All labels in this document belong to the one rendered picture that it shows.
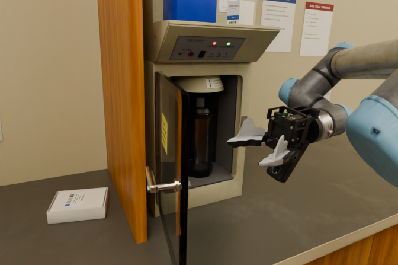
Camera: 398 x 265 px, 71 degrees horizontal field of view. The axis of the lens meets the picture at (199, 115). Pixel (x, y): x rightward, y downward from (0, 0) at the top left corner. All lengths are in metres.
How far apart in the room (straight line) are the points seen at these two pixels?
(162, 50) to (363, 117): 0.47
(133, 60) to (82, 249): 0.50
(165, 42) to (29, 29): 0.60
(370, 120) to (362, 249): 0.80
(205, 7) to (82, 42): 0.59
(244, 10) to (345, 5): 1.17
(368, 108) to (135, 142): 0.49
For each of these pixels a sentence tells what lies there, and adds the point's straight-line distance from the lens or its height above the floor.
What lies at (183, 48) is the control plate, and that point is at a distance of 0.71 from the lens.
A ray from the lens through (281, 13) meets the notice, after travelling 1.54.
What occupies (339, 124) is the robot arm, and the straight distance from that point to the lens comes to 0.74.
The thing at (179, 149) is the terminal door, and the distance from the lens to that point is 0.48.
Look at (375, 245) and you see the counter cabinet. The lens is 1.22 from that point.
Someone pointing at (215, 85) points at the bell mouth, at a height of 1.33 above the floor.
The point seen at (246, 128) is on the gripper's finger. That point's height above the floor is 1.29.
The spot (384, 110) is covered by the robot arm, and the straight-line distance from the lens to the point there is 0.41.
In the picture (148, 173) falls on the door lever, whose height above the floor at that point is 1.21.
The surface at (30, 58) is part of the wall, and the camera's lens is 1.16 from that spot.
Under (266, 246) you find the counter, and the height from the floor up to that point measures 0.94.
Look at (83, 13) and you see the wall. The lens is 1.16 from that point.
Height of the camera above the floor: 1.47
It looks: 15 degrees down
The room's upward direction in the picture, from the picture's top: 2 degrees clockwise
